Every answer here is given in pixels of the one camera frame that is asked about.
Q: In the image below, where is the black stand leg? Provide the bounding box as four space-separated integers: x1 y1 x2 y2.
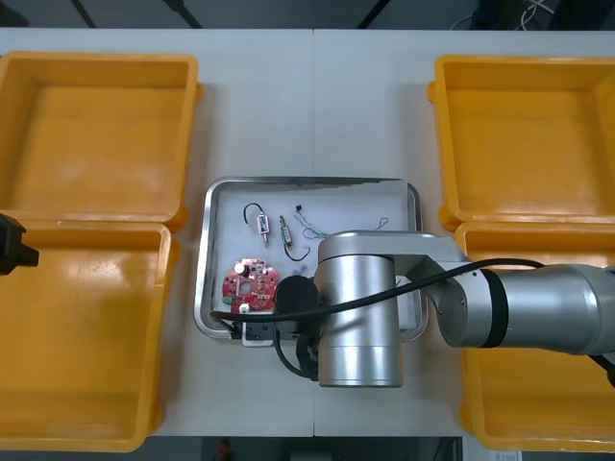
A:
70 0 95 29
358 0 391 29
161 0 204 29

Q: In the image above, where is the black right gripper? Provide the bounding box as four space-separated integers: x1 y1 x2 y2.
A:
274 320 321 360

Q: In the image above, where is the white background cable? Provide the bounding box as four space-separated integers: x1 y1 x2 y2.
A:
450 0 554 33

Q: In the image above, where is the metal solenoid white label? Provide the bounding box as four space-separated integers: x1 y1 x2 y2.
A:
241 202 273 249

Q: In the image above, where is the grey twisted wire harness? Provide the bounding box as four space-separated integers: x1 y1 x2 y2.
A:
292 203 392 244

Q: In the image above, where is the steel tray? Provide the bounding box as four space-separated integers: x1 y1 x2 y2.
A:
192 175 430 344

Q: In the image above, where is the metal solenoid blue label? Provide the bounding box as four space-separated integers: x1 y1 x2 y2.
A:
278 214 309 263

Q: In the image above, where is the yellow-orange plastic bin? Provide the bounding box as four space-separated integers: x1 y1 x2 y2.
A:
0 221 182 453
444 220 615 453
426 54 615 231
0 51 203 231

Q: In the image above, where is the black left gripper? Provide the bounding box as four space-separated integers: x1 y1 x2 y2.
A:
0 212 40 278

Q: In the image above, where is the round red circuit board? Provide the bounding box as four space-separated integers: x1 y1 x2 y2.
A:
221 256 281 315

